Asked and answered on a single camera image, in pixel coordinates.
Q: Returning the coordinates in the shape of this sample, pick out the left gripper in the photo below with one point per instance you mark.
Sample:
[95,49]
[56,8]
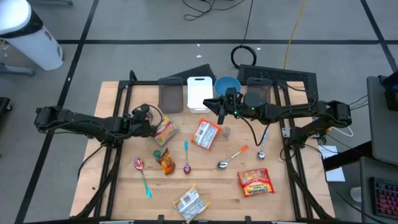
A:
[141,126]

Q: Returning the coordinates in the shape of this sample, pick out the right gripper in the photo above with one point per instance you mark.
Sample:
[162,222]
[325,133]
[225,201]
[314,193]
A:
[231,109]

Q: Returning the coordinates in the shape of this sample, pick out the green-lidded spice jar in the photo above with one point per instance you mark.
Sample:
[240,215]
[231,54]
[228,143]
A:
[157,153]

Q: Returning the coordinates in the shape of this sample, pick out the taco seasoning pouch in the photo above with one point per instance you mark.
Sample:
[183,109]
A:
[167,163]

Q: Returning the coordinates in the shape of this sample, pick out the large iridescent spoon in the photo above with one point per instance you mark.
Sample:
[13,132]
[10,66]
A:
[139,164]

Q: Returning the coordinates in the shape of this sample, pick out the small iridescent spoon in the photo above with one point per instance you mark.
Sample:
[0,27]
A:
[186,169]

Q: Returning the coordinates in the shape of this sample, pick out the yellow ramen packet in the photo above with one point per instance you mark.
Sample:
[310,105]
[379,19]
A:
[190,203]

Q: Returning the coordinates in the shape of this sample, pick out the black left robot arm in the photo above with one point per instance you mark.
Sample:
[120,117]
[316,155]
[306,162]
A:
[77,121]

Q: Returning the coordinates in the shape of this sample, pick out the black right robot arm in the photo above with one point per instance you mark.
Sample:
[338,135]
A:
[295,110]

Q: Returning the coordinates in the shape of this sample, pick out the white plastic bin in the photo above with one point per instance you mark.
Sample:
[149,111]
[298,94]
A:
[199,93]

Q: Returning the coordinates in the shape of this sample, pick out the blue bowl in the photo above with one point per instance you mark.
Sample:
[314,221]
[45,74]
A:
[222,85]

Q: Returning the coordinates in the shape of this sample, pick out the orange ramen packet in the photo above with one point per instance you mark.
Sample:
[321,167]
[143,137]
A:
[205,133]

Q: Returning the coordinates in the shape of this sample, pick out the translucent grey bin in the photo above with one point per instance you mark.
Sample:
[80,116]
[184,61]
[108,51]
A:
[170,99]
[259,85]

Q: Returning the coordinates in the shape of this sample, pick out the black wedge-shaped stand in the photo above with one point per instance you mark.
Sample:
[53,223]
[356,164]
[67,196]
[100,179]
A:
[199,74]

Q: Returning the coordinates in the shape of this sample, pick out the black perforated panel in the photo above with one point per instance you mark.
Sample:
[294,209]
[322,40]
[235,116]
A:
[273,74]

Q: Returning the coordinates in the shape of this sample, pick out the red ramen packet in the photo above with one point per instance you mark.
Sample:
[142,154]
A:
[255,183]

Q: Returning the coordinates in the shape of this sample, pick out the white paper sheet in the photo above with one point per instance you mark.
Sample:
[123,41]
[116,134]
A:
[334,174]

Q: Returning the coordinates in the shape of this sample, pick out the grey desk foot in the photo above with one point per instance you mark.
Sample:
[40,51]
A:
[15,71]

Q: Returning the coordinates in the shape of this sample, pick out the white computer mouse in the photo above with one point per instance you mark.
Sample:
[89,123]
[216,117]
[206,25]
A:
[356,194]

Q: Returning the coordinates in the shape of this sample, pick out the grey desk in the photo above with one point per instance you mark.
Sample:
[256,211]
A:
[382,130]
[367,186]

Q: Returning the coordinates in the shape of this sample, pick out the black box device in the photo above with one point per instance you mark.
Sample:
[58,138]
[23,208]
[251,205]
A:
[390,93]

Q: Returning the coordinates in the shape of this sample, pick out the backlit keyboard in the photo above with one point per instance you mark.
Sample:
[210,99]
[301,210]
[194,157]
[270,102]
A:
[385,197]

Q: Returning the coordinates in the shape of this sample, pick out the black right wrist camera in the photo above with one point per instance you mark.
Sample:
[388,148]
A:
[230,95]

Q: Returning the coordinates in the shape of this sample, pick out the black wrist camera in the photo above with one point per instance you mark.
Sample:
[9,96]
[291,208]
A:
[144,108]
[230,95]

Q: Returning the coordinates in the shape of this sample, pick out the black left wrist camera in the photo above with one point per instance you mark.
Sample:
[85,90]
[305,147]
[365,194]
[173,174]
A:
[144,108]

